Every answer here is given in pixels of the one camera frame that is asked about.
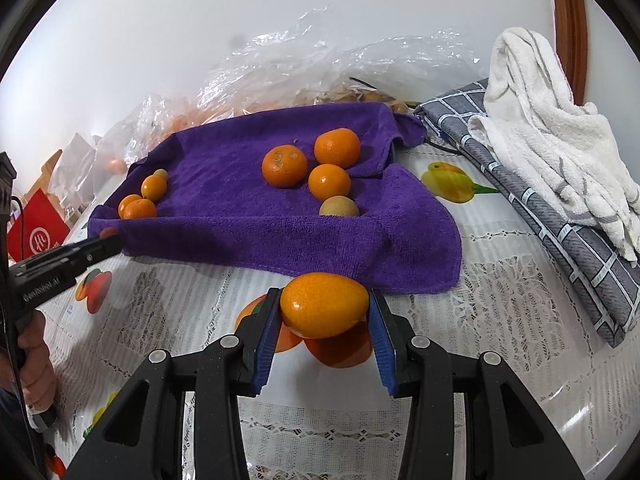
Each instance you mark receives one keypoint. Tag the orange tangerine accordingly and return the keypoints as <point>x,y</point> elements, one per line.
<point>337,148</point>
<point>329,183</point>
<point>284,166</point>

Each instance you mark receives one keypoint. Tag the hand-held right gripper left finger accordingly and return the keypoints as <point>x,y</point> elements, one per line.
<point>265,340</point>

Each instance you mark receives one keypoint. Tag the red paper bag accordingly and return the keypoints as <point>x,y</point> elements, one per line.
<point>37,232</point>

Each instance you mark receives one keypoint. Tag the clear plastic bag of longans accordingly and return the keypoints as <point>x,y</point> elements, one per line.
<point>310,55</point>

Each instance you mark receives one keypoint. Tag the grey checked cloth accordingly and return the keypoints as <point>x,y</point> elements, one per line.
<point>575,245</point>

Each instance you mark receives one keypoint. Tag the white striped towel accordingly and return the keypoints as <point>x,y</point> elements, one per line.
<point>545,130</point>

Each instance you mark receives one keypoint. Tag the purple towel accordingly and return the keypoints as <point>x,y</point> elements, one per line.
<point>225,230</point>

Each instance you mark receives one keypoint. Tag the person's left forearm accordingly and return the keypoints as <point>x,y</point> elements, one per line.
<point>10,410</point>

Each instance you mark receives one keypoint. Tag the white plastic bag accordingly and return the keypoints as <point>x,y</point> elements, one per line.
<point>75,165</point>

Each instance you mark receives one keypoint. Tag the large oval kumquat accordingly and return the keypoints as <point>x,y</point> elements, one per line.
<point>325,305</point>

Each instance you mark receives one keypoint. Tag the small orange kumquat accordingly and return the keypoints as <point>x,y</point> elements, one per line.
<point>126,201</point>
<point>154,186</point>
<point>142,209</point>

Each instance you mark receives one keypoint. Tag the red strawberry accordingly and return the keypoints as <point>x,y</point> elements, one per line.
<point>109,233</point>

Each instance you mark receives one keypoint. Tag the brown wooden frame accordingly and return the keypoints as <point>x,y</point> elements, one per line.
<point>567,20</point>

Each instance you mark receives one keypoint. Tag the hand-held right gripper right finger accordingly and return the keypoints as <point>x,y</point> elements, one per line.
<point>382,345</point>

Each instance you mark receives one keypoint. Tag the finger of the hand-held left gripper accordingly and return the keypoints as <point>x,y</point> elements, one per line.
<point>97,252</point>

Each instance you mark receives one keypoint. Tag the small olive longan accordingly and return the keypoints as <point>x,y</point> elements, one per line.
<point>339,207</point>
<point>160,174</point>

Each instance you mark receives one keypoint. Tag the clear plastic bag of tangerines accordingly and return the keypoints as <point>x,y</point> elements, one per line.
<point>145,125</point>

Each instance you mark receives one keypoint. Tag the fruit print lace tablecloth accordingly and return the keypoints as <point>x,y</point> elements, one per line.
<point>500,310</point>

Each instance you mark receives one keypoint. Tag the person's left hand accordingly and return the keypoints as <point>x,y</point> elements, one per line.
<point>37,360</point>

